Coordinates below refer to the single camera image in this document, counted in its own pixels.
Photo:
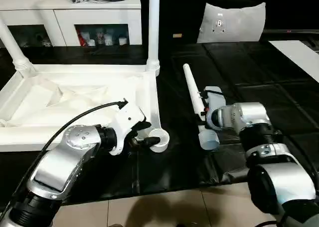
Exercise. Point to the white glass-door cabinet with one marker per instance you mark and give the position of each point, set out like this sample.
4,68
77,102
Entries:
70,17

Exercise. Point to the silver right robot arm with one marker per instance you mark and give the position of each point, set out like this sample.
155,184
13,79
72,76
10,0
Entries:
259,137

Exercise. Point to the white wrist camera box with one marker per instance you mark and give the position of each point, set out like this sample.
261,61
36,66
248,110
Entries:
127,124
214,98

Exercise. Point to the white flat board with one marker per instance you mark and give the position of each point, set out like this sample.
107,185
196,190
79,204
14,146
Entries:
299,57

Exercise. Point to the white plastic table leg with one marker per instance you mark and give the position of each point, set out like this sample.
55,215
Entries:
153,27
195,95
15,47

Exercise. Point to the black work mat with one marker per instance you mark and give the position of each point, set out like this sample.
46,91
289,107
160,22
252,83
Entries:
249,87

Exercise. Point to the small yellow label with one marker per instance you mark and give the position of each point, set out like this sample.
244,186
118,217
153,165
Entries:
177,36

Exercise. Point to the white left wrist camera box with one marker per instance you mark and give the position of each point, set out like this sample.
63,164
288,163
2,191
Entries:
127,124

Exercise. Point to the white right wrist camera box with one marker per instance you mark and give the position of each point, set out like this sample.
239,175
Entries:
214,98

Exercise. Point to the white plastic table top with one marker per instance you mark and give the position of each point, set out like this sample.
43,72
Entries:
75,97

